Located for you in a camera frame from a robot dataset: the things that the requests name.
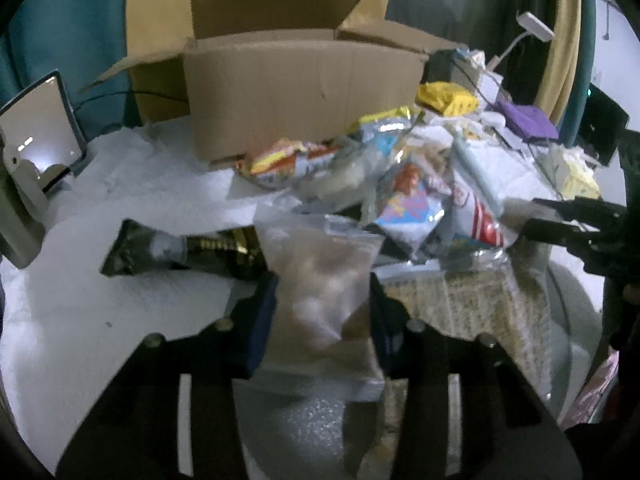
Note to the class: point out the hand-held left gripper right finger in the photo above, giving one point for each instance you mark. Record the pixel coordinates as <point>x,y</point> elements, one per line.
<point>385,350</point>

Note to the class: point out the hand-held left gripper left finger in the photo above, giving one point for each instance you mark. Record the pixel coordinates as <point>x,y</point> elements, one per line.
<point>263,330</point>

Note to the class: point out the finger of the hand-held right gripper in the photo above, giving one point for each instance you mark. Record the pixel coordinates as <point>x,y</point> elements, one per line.
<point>575,207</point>
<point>555,237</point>

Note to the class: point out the clear bag of white balls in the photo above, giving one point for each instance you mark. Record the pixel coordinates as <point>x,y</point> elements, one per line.
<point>310,280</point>

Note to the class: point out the red white striped snack packet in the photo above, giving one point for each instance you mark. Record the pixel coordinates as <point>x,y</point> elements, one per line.
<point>477,215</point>

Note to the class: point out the large clear printed snack packet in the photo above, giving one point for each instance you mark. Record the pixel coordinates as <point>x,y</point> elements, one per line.
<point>465,310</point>

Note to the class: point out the brown cardboard box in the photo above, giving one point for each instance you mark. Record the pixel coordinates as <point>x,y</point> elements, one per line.
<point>300,90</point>

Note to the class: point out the pale yellow tissue packet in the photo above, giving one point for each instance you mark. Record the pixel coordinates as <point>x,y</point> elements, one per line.
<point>577,177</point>

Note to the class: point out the black screen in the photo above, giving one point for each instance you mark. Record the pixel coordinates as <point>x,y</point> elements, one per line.
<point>605,120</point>

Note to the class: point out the purple cloth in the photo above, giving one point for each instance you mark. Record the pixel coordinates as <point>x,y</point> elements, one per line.
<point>525,120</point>

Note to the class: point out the black gold snack packet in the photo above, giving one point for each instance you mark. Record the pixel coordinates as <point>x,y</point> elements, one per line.
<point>200,250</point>

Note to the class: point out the pale blue snack packet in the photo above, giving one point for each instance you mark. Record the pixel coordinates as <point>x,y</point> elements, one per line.
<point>475,165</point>

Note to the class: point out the pink printed bag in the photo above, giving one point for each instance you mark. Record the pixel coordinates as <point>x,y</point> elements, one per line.
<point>595,390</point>

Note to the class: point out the white fleece cloth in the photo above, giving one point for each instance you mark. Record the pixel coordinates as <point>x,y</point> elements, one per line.
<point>125,310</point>

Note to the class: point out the colourful cartoon snack packet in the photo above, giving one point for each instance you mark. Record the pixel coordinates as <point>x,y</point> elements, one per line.
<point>407,200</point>

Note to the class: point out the clear packet of white pieces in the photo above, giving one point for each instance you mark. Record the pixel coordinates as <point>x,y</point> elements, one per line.
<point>335,180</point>

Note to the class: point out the yellow snack packet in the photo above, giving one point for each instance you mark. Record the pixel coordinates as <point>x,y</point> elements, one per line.
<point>447,97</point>

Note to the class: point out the orange snack packet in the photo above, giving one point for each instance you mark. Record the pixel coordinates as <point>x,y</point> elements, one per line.
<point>285,160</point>

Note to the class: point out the white desk lamp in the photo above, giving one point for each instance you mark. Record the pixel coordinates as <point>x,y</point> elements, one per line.
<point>535,25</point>

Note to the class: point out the silver blue snack packet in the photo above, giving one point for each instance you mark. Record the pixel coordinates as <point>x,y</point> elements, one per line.
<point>387,127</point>

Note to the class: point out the dark chair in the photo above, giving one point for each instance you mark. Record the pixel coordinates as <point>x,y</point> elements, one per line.
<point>420,12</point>

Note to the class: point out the silver tablet stand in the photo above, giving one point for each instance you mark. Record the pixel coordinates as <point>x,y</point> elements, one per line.
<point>20,210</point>

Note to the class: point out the grey tablet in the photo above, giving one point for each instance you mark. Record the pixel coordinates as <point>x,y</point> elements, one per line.
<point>40,125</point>

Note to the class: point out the teal curtain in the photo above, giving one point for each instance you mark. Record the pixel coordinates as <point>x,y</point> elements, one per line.
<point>65,35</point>

